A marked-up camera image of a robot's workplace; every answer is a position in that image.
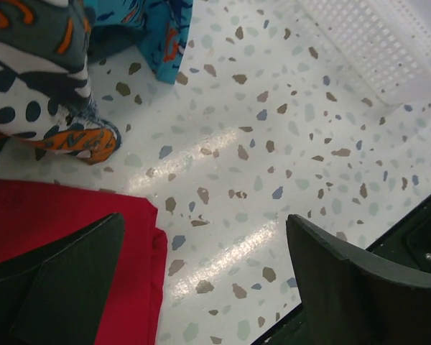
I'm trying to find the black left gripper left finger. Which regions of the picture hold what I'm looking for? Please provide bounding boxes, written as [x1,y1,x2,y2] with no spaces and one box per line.
[0,213,125,344]

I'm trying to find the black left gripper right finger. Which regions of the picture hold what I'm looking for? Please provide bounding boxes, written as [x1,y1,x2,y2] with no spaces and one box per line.
[287,215,431,344]

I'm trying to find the blue shark print shorts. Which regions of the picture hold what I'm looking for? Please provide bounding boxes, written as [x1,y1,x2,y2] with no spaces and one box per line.
[84,0,193,84]

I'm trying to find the navy orange pirate print shorts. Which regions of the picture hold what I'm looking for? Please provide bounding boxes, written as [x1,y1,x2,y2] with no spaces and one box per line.
[0,0,122,180]

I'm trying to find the red folded cloth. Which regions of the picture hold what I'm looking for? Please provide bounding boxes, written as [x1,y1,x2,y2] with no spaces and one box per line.
[0,180,167,344]

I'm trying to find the white plastic basket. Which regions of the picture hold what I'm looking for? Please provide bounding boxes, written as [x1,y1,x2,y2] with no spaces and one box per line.
[300,0,431,105]

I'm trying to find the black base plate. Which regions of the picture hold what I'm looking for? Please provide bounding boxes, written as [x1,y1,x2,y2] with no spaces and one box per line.
[259,195,431,344]

